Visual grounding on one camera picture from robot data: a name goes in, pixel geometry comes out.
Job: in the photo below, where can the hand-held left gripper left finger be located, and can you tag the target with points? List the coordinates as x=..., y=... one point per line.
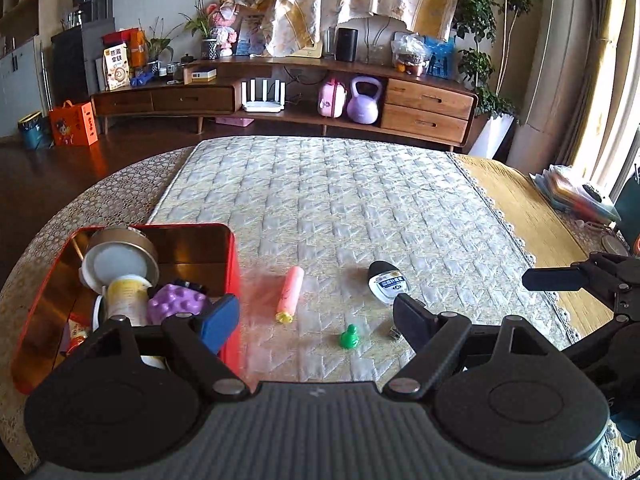
x=220, y=320

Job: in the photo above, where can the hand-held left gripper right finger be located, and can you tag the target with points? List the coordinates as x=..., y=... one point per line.
x=409, y=314

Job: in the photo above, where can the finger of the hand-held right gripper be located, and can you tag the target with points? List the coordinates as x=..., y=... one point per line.
x=555, y=278
x=612, y=347

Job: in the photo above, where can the purple bumpy massage ball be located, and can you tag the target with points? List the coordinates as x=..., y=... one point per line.
x=175, y=302

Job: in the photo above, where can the red metal tin box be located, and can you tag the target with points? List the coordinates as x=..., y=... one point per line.
x=200, y=245

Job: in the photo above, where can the small metal clip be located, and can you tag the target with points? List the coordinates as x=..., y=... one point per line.
x=393, y=333

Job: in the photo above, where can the small clear eye-drop bottle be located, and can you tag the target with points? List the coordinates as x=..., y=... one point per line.
x=387, y=282

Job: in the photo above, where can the small black object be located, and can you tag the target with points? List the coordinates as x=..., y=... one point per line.
x=192, y=286

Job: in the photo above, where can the green pawn piece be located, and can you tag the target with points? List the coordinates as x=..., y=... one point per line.
x=350, y=339

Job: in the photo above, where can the pink tube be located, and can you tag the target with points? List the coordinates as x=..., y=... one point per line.
x=291, y=292

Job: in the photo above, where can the yellow mat with lace edge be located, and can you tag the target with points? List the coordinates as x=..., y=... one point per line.
x=520, y=210

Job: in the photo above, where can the stack of books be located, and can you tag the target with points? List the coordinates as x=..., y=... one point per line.
x=575, y=195

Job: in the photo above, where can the orange white appliance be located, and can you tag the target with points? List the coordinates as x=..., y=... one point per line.
x=637, y=246

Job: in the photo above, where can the yellow white plastic bottle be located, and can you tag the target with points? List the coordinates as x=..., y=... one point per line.
x=127, y=300

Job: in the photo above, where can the dark green container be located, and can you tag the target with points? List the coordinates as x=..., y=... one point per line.
x=630, y=210

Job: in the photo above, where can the quilted pale mat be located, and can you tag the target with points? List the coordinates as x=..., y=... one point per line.
x=350, y=200

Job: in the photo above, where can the white planter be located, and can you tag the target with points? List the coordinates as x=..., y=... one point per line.
x=492, y=135

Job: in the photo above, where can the purple kettlebell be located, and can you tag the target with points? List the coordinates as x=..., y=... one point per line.
x=364, y=105

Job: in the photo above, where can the white standing air conditioner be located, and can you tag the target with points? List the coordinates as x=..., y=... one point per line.
x=555, y=60

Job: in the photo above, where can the wooden television cabinet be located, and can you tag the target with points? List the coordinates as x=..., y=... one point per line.
x=200, y=100

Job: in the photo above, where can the yellowish curtain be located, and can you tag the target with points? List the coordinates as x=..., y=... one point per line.
x=612, y=60

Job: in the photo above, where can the white router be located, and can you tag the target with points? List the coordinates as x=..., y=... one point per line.
x=263, y=97

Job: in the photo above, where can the pink toy case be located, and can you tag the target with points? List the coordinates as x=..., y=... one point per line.
x=332, y=99

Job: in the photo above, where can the orange gift bag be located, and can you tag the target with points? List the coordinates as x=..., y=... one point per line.
x=72, y=125

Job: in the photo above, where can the white yellow small box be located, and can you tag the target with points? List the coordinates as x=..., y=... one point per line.
x=205, y=75

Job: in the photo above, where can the blue box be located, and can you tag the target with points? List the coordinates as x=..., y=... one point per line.
x=442, y=57

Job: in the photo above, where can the blue dumbbell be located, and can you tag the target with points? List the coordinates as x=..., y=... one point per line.
x=141, y=79

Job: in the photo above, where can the tall green potted tree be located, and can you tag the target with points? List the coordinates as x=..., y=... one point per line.
x=480, y=35

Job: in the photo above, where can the clear plastic bag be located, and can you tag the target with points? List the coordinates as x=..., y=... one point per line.
x=410, y=52

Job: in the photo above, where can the dark teapot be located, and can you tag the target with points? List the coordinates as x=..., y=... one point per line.
x=189, y=58

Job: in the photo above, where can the blue bucket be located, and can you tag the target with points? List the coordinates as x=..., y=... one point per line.
x=34, y=131

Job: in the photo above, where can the yellow cereal box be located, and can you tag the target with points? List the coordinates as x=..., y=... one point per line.
x=116, y=69

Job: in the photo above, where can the small potted plant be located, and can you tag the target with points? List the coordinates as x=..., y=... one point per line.
x=155, y=55

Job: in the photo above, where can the black cylinder speaker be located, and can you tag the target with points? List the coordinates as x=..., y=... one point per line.
x=347, y=44

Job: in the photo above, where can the potted plant in patterned pot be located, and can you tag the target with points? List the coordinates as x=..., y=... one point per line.
x=207, y=42

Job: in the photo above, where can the orange box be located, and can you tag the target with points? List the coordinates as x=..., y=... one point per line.
x=138, y=50

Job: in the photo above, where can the silver cylinder device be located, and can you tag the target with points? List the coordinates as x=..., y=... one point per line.
x=330, y=41

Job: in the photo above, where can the black cabinet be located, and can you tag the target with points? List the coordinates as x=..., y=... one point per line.
x=80, y=65

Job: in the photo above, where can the pink doll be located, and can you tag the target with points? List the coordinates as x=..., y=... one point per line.
x=222, y=25

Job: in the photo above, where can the white cupboards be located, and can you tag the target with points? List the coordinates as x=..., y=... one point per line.
x=22, y=90

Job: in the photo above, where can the black drinks machine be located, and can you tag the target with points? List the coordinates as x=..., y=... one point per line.
x=95, y=2

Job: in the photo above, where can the blue picture frame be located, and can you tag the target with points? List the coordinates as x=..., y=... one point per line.
x=249, y=35

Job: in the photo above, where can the wooden wall shelf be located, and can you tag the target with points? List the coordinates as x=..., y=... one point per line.
x=20, y=5

